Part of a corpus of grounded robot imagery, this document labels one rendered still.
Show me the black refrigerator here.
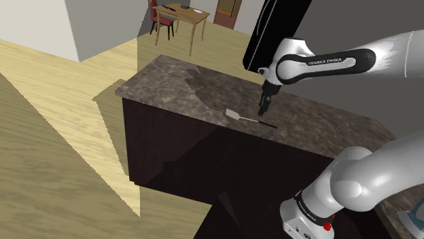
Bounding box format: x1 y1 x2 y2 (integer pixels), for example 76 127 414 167
242 0 314 75

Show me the brown wooden door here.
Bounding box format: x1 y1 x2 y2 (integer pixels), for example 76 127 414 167
213 0 243 31

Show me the wooden dining table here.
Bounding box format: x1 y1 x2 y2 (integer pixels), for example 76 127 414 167
153 3 211 57

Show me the dark brown kitchen island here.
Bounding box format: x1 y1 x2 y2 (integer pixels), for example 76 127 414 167
115 54 398 208

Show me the red chair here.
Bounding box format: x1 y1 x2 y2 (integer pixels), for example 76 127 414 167
147 0 176 41

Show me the dark robot stand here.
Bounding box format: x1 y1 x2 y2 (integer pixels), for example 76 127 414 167
193 190 395 239

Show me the white and teal appliance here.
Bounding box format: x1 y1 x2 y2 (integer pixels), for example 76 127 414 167
395 198 424 239

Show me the white spatula with black handle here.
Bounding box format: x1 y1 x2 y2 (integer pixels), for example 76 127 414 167
225 108 279 130

